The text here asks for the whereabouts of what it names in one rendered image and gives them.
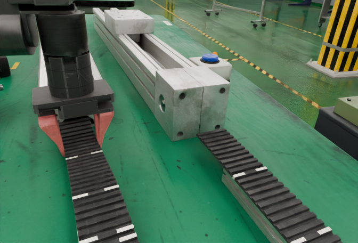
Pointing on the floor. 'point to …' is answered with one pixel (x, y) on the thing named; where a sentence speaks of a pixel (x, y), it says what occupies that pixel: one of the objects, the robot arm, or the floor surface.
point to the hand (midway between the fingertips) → (81, 146)
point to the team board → (241, 8)
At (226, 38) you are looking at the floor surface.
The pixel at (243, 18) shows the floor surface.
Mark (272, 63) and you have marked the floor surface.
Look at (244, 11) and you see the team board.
